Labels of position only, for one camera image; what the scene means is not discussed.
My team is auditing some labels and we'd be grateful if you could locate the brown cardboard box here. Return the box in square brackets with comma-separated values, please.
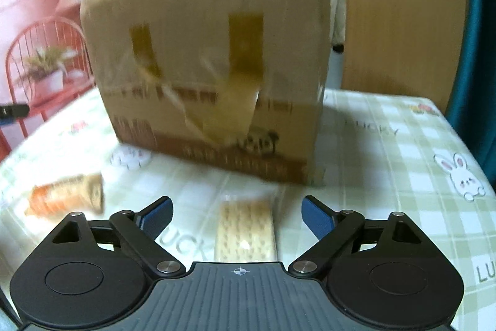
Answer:
[79, 0, 339, 187]

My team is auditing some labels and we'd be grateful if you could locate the clear cracker packet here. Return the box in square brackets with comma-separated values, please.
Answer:
[214, 195, 280, 262]

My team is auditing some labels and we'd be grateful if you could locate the wooden chair back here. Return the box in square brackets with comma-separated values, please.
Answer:
[340, 0, 472, 110]

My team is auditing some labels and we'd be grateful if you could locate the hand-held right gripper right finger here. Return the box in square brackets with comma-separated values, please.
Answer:
[289, 195, 423, 275]

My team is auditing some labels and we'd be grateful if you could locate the red white printed curtain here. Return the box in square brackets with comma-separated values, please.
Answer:
[0, 0, 175, 157]

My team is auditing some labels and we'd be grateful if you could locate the teal curtain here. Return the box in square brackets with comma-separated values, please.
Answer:
[445, 0, 496, 149]

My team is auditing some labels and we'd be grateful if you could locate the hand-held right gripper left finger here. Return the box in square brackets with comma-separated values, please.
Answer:
[52, 196, 186, 277]

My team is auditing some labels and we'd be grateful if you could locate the orange tan snack packet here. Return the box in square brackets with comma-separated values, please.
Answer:
[24, 171, 106, 218]

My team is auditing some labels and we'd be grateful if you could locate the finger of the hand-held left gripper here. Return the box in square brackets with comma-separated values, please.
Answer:
[0, 103, 31, 122]

